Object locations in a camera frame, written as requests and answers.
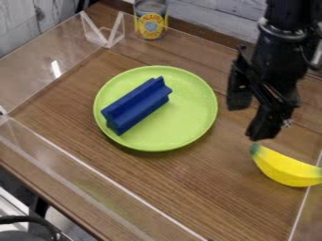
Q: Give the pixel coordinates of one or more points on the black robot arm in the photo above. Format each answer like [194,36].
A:
[295,15]

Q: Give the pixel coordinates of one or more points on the clear acrylic triangular bracket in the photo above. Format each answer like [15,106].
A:
[103,36]

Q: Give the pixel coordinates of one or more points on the yellow toy banana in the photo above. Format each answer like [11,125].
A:
[284,169]

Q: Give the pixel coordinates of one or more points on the yellow labelled tin can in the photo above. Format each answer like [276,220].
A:
[152,18]

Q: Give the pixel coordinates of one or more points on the green round plate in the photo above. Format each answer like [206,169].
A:
[180,122]

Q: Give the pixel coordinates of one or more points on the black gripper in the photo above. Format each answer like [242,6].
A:
[266,72]

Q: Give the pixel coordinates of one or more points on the clear acrylic front wall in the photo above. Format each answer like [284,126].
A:
[102,205]

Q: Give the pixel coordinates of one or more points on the blue plastic block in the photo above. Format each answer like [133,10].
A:
[137,105]

